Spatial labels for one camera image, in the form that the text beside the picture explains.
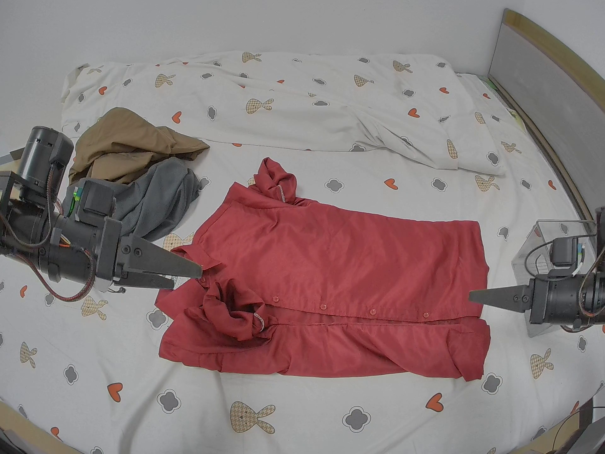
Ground clear plastic box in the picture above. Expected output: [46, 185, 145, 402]
[512, 219, 598, 338]

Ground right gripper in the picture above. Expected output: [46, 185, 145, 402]
[528, 275, 605, 326]

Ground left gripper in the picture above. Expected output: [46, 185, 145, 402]
[40, 216, 205, 294]

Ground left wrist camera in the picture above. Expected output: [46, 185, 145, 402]
[71, 179, 117, 221]

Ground white printed quilt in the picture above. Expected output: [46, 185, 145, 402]
[60, 50, 459, 169]

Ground white printed pillow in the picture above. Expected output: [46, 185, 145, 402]
[454, 70, 507, 175]

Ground red shirt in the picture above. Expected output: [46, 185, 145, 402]
[155, 157, 492, 381]

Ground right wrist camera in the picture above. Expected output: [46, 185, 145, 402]
[550, 237, 581, 269]

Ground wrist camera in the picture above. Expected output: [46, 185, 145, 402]
[550, 237, 581, 269]
[71, 179, 117, 221]

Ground brown garment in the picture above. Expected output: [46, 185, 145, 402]
[67, 107, 211, 295]

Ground grey garment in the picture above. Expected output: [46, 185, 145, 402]
[64, 158, 203, 242]

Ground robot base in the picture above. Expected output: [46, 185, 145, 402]
[574, 424, 605, 454]

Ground bed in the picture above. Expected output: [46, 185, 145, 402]
[0, 8, 605, 454]

